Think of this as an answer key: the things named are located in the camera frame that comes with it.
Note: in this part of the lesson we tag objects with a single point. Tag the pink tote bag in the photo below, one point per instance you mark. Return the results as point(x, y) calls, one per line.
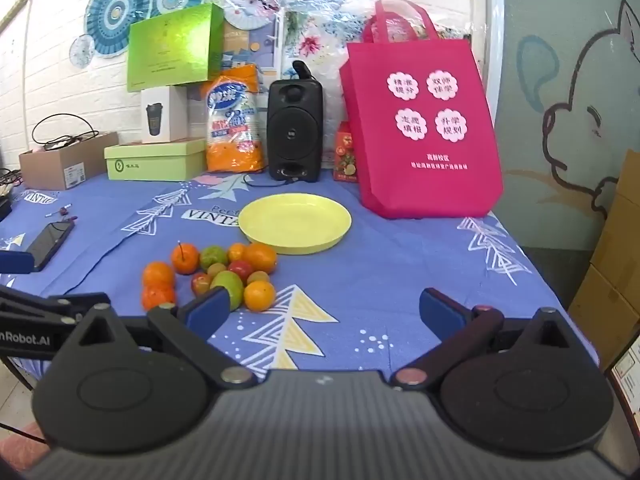
point(425, 125)

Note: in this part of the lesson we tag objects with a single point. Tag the orange paper cup pack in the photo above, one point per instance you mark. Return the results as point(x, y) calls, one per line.
point(232, 125)

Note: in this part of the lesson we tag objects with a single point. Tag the white paper fan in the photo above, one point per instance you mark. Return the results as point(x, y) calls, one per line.
point(252, 0)

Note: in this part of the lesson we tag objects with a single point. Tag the light green shoe box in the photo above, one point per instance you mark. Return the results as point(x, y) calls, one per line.
point(150, 162)

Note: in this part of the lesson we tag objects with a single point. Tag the bumpy mandarin orange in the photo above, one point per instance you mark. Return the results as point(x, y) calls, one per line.
point(156, 300)

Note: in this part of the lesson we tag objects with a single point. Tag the blue printed tablecloth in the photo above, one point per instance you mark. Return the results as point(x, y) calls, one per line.
point(375, 270)

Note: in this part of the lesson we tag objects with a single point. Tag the green mango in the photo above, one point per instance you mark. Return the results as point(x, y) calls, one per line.
point(230, 282)

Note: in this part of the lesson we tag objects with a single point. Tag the tall cardboard box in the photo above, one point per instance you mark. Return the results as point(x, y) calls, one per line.
point(617, 230)

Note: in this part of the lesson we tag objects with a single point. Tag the person's pink clothing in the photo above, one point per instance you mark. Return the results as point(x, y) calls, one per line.
point(20, 442)

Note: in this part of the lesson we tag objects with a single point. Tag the small blue paper fan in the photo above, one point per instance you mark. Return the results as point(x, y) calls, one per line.
point(81, 51)

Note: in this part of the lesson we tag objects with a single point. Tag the large blue paper fan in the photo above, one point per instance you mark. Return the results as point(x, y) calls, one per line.
point(117, 10)

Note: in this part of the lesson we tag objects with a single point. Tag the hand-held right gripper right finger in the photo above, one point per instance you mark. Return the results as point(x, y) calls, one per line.
point(439, 307)

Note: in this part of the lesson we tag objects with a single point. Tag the low cardboard box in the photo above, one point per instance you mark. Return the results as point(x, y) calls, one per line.
point(600, 320)

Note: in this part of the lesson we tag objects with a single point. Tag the large dark orange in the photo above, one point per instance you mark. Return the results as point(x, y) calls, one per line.
point(261, 257)

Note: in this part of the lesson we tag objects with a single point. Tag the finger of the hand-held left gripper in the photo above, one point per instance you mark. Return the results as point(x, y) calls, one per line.
point(15, 262)
point(50, 302)

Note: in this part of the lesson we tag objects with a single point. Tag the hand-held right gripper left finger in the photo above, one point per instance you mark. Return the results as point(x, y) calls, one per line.
point(209, 307)

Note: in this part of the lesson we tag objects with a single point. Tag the brown cardboard box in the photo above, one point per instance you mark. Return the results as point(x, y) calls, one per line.
point(65, 165)

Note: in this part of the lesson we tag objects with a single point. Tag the shiny green gift box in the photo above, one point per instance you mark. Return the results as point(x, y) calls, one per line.
point(170, 50)

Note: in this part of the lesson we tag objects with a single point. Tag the orange with long stem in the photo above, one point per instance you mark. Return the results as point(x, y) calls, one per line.
point(185, 260)

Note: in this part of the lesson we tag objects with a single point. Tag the red tomato print box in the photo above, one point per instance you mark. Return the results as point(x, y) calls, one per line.
point(346, 155)

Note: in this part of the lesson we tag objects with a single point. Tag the red apple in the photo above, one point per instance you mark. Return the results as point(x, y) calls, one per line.
point(241, 269)

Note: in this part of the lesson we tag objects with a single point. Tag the black speaker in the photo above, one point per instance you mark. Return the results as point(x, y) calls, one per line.
point(294, 125)

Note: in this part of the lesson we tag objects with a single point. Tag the blue and white box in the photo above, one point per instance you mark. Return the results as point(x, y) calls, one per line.
point(260, 45)

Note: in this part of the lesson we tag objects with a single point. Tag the small red-green fruit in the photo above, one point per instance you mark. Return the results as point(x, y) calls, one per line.
point(201, 284)

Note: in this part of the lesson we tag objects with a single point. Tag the yellow plate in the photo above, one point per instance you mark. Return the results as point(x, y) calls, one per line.
point(295, 220)

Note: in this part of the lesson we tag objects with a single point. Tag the black smartphone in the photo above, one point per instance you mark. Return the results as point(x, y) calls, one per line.
point(49, 245)

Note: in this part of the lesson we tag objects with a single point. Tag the white cup box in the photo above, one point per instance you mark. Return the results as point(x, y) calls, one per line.
point(162, 115)

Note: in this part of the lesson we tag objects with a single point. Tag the green apple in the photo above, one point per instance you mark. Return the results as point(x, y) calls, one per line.
point(214, 256)

